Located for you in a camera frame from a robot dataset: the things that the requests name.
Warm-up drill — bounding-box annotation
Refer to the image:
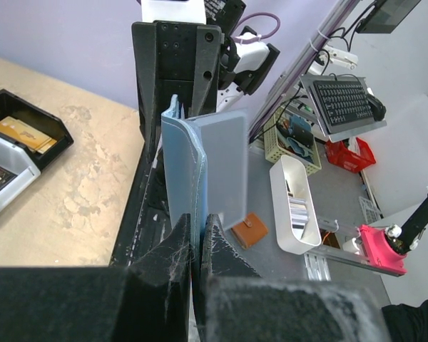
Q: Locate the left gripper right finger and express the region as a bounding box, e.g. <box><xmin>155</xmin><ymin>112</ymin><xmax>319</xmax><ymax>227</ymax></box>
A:
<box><xmin>193</xmin><ymin>214</ymin><xmax>391</xmax><ymax>341</ymax></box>

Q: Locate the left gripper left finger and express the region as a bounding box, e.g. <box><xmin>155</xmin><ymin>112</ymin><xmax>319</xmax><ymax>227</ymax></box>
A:
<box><xmin>0</xmin><ymin>214</ymin><xmax>191</xmax><ymax>341</ymax></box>

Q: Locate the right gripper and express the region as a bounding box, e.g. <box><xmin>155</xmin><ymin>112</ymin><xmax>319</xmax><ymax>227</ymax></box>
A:
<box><xmin>131</xmin><ymin>21</ymin><xmax>223</xmax><ymax>163</ymax></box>

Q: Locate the blue card holder wallet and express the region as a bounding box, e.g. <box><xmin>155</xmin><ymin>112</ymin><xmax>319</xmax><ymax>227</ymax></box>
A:
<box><xmin>160</xmin><ymin>94</ymin><xmax>250</xmax><ymax>234</ymax></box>

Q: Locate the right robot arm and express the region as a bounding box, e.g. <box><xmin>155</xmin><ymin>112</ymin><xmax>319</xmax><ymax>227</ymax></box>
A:
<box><xmin>131</xmin><ymin>1</ymin><xmax>280</xmax><ymax>161</ymax></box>

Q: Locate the brown leather wallet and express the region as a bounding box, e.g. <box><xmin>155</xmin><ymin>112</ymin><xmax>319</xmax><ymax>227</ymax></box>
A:
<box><xmin>231</xmin><ymin>212</ymin><xmax>268</xmax><ymax>249</ymax></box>

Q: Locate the white plastic bin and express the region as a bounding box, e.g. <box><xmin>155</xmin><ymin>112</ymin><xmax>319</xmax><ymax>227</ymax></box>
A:
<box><xmin>270</xmin><ymin>155</ymin><xmax>322</xmax><ymax>255</ymax></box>

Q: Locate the beige perforated basket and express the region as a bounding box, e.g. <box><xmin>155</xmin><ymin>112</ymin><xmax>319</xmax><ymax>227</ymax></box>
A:
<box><xmin>263</xmin><ymin>105</ymin><xmax>322</xmax><ymax>175</ymax></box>

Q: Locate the black keyboard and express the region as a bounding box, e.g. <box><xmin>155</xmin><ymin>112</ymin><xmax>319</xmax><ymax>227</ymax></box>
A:
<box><xmin>312</xmin><ymin>78</ymin><xmax>374</xmax><ymax>130</ymax></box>

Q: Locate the red plastic basket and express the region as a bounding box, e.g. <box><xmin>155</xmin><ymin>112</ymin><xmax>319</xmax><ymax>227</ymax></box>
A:
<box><xmin>325</xmin><ymin>138</ymin><xmax>376</xmax><ymax>173</ymax></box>

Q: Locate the black and white organizer tray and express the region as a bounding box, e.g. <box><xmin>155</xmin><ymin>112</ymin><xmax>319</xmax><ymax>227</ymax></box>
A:
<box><xmin>0</xmin><ymin>89</ymin><xmax>73</xmax><ymax>212</ymax></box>

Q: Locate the dark monitor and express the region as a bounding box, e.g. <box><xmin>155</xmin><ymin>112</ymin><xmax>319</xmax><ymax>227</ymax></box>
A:
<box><xmin>355</xmin><ymin>0</ymin><xmax>421</xmax><ymax>34</ymax></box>

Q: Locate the black computer mouse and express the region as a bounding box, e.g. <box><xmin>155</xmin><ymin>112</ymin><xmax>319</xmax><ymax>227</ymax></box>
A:
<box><xmin>367</xmin><ymin>94</ymin><xmax>387</xmax><ymax>122</ymax></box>

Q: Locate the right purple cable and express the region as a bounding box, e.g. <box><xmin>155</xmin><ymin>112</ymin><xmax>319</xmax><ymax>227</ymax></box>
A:
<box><xmin>235</xmin><ymin>12</ymin><xmax>282</xmax><ymax>46</ymax></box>

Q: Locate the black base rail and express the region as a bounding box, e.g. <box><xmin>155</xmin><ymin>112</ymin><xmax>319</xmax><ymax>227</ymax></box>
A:
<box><xmin>109</xmin><ymin>149</ymin><xmax>171</xmax><ymax>266</ymax></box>

